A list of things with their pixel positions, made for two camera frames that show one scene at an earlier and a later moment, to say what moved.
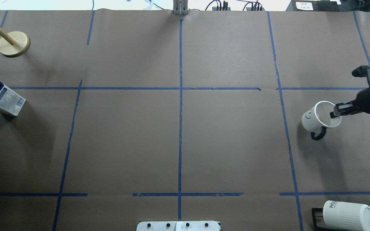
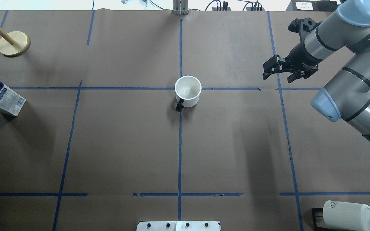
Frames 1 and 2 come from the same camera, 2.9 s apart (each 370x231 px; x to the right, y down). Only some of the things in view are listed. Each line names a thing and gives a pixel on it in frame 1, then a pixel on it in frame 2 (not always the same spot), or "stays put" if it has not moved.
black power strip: (221, 8) stays put
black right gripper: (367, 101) to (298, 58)
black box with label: (314, 5) stays put
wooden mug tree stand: (12, 44) stays put
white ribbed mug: (343, 215) stays put
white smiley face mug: (316, 120) to (187, 89)
